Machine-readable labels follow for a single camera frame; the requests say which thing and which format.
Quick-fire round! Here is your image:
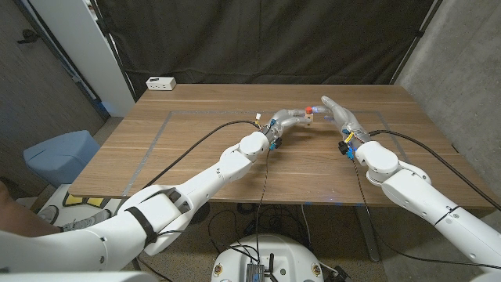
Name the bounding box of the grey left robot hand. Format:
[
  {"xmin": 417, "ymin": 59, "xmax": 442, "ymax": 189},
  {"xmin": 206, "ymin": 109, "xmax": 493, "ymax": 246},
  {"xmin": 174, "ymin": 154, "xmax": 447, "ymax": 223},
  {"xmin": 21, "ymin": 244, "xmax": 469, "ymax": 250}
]
[{"xmin": 261, "ymin": 108, "xmax": 315, "ymax": 143}]

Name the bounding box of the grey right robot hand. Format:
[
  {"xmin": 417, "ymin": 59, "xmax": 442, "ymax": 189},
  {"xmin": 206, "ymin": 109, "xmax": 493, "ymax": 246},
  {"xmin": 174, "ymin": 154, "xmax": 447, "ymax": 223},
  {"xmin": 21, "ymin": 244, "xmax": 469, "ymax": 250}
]
[{"xmin": 312, "ymin": 95, "xmax": 371, "ymax": 146}]

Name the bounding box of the black backdrop stand pole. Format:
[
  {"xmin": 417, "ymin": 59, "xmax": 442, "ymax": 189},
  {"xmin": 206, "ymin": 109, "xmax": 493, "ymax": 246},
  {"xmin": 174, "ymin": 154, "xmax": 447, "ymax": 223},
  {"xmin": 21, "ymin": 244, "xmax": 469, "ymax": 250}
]
[
  {"xmin": 389, "ymin": 0, "xmax": 445, "ymax": 85},
  {"xmin": 89, "ymin": 0, "xmax": 138, "ymax": 103}
]

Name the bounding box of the grey table leg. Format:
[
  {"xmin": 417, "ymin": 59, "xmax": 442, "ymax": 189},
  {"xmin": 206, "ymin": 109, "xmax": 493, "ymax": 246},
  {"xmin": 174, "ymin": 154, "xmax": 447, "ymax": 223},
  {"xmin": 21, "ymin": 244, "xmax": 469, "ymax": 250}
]
[{"xmin": 354, "ymin": 205, "xmax": 381, "ymax": 262}]

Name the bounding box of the white power strip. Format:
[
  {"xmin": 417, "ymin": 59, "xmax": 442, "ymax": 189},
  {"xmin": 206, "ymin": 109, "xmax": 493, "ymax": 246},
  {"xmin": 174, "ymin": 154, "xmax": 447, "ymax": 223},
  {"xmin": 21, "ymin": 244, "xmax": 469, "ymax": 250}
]
[{"xmin": 145, "ymin": 76, "xmax": 177, "ymax": 92}]

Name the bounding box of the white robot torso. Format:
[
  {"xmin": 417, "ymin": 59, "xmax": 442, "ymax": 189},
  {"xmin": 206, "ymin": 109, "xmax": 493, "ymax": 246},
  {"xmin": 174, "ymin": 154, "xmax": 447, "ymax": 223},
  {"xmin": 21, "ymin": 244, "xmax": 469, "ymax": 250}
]
[{"xmin": 211, "ymin": 233, "xmax": 324, "ymax": 282}]

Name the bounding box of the grey module on torso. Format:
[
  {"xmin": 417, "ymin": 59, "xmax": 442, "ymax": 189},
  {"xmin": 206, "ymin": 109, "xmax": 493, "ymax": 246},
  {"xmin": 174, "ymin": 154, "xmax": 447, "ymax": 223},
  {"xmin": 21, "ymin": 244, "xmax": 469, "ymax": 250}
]
[{"xmin": 245, "ymin": 262, "xmax": 266, "ymax": 282}]

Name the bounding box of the white cabinet panel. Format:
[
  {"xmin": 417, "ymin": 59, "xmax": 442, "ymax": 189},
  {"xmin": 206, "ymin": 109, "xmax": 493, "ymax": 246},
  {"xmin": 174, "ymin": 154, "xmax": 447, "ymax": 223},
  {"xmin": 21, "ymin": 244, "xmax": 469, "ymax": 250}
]
[{"xmin": 29, "ymin": 0, "xmax": 136, "ymax": 118}]

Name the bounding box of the yellow and black floor object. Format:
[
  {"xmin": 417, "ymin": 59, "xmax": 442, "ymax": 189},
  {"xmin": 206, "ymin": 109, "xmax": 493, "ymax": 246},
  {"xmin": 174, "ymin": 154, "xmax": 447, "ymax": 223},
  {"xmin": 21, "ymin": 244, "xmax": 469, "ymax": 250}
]
[{"xmin": 62, "ymin": 192, "xmax": 105, "ymax": 208}]

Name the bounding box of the blue padded stool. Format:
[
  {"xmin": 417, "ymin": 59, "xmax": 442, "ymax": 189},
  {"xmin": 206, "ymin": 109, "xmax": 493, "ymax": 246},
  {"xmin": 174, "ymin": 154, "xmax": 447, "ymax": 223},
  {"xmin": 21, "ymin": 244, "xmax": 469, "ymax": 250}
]
[{"xmin": 22, "ymin": 129, "xmax": 101, "ymax": 189}]

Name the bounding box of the person's bare limb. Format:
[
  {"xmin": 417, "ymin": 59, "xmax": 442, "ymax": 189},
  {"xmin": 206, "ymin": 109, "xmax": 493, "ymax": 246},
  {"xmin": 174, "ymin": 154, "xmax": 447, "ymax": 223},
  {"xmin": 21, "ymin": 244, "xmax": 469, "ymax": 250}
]
[{"xmin": 0, "ymin": 182, "xmax": 66, "ymax": 239}]

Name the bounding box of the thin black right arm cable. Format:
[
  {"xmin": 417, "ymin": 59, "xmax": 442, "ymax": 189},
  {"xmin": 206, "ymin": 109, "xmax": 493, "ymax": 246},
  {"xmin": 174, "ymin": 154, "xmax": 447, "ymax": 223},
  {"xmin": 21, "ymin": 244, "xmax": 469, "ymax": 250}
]
[{"xmin": 351, "ymin": 156, "xmax": 501, "ymax": 268}]

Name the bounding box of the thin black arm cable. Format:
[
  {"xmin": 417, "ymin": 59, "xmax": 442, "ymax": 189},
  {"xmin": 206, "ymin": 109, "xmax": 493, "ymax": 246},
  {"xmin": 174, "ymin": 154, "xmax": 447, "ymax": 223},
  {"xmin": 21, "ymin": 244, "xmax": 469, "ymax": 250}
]
[
  {"xmin": 154, "ymin": 148, "xmax": 273, "ymax": 263},
  {"xmin": 351, "ymin": 156, "xmax": 501, "ymax": 268}
]

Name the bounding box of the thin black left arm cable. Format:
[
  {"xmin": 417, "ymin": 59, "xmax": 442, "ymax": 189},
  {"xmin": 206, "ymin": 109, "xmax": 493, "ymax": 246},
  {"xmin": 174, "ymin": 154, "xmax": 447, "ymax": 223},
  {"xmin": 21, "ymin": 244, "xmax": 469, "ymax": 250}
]
[{"xmin": 154, "ymin": 148, "xmax": 273, "ymax": 263}]

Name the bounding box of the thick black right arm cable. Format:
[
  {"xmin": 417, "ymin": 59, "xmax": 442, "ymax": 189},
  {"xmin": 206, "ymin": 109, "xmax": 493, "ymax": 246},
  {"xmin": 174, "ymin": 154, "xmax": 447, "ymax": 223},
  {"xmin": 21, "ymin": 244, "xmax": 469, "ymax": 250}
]
[{"xmin": 368, "ymin": 129, "xmax": 501, "ymax": 212}]

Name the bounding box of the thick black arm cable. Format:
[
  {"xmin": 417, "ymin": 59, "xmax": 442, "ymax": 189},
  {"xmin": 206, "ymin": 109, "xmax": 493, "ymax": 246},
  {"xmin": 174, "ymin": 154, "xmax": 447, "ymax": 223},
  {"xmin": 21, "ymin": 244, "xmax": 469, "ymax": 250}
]
[
  {"xmin": 132, "ymin": 120, "xmax": 261, "ymax": 197},
  {"xmin": 368, "ymin": 129, "xmax": 501, "ymax": 212}
]

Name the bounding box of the black floor cable tangle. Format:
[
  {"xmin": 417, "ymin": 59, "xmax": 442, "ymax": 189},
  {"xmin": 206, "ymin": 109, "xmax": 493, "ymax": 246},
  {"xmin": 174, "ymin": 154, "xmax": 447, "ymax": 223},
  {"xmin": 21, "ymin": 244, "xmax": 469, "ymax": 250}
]
[{"xmin": 207, "ymin": 202, "xmax": 310, "ymax": 255}]

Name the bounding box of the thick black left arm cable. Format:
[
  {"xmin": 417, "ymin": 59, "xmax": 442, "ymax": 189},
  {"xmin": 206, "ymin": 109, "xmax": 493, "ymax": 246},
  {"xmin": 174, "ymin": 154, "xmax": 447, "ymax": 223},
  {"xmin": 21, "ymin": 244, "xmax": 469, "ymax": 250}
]
[{"xmin": 132, "ymin": 120, "xmax": 261, "ymax": 197}]

